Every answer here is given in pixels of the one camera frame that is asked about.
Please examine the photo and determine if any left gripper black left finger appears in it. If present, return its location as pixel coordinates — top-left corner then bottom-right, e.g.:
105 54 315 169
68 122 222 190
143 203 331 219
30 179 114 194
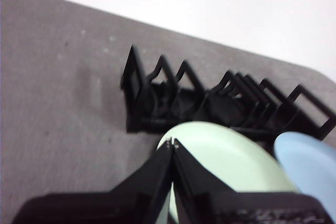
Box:
10 139 174 224

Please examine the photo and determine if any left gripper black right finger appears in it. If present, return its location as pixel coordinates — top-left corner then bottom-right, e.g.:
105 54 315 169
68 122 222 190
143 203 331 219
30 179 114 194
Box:
171 138 334 224

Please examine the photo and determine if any pale green plate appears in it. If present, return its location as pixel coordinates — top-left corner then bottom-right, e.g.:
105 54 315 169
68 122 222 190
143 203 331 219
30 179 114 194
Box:
156 121 300 224

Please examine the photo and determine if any light blue plate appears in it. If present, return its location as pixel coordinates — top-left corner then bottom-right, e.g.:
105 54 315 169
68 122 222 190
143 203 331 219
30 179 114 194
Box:
273 131 336 217

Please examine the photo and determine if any black plate rack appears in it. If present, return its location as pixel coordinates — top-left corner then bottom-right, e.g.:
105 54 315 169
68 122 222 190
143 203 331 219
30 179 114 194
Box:
119 45 336 143

